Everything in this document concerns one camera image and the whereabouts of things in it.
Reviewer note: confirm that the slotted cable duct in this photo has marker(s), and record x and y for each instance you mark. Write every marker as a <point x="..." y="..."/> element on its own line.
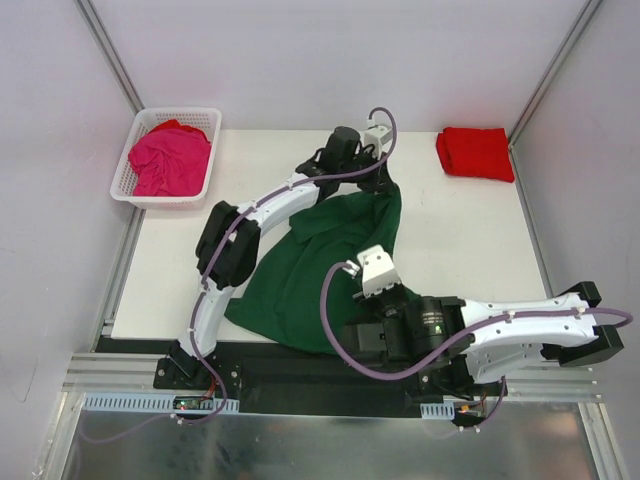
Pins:
<point x="438" y="411"/>
<point x="158" y="404"/>

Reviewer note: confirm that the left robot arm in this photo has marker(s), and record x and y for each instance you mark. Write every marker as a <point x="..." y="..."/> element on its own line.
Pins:
<point x="228" y="246"/>

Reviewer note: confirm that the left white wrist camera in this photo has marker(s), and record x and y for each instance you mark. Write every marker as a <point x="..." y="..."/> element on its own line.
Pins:
<point x="375" y="138"/>

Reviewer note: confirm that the right aluminium corner post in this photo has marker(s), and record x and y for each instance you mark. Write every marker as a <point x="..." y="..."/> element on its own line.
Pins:
<point x="579" y="26"/>

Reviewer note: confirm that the pink t-shirt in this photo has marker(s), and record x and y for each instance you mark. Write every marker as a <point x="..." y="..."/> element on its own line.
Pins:
<point x="170" y="161"/>

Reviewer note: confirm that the aluminium corner post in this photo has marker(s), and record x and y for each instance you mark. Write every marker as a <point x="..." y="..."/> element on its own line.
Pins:
<point x="100" y="34"/>
<point x="579" y="26"/>

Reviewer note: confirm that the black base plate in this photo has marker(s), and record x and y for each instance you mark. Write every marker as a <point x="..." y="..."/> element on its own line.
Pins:
<point x="271" y="379"/>

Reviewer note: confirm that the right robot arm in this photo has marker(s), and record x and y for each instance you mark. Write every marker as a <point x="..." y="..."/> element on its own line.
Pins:
<point x="463" y="347"/>

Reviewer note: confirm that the left aluminium corner post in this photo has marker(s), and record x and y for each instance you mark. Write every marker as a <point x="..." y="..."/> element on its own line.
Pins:
<point x="100" y="34"/>

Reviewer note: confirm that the aluminium rail front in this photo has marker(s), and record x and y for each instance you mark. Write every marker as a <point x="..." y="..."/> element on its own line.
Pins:
<point x="135" y="373"/>

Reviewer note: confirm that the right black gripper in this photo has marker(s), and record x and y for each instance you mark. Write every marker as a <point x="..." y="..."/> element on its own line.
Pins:
<point x="367" y="304"/>

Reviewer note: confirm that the left slotted cable duct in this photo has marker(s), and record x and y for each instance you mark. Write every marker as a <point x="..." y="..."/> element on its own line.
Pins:
<point x="158" y="404"/>

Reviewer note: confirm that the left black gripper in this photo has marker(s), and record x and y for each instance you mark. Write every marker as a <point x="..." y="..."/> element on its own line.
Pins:
<point x="375" y="178"/>

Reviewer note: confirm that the right slotted cable duct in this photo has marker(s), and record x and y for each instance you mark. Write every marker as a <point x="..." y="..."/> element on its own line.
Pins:
<point x="438" y="411"/>

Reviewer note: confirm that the folded red t-shirt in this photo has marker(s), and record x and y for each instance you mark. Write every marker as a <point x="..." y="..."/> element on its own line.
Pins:
<point x="475" y="153"/>

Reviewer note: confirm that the green t-shirt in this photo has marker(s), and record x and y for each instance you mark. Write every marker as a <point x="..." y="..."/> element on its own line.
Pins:
<point x="282" y="299"/>

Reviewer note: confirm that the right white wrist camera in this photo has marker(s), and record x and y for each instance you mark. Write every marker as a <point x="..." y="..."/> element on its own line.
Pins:
<point x="378" y="271"/>

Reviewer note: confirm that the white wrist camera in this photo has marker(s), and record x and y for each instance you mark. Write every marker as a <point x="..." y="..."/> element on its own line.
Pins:
<point x="378" y="271"/>
<point x="375" y="138"/>

